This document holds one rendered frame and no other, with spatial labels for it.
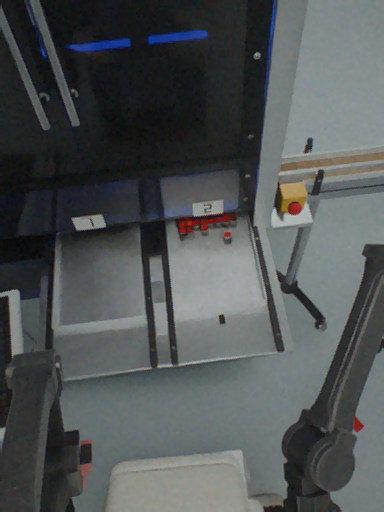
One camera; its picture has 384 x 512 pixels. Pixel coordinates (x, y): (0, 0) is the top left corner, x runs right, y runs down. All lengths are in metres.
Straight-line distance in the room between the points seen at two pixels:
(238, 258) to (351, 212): 1.37
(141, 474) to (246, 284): 0.74
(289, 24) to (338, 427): 0.72
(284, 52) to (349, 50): 2.68
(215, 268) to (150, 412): 0.96
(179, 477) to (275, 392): 1.45
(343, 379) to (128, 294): 0.74
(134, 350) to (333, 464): 0.67
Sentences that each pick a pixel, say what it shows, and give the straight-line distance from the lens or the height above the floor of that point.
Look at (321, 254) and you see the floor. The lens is 2.51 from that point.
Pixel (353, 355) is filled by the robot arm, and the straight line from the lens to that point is 0.83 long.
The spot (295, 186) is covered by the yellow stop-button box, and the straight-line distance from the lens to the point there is 1.40.
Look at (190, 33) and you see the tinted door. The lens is 0.97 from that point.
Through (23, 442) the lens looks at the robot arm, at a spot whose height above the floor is 1.51.
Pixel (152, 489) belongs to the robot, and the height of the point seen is 1.35.
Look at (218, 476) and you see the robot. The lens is 0.76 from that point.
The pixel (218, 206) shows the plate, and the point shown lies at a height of 1.02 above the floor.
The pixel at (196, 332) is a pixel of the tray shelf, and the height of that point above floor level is 0.88.
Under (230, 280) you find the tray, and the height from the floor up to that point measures 0.88.
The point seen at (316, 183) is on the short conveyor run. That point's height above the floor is 0.95.
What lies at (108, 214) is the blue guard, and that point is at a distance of 1.34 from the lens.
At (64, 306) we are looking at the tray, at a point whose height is 0.88.
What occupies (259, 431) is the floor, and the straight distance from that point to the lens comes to 2.14.
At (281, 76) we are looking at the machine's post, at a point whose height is 1.45.
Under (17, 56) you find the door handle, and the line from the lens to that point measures 0.92.
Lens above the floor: 2.10
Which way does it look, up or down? 59 degrees down
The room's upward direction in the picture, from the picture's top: 5 degrees counter-clockwise
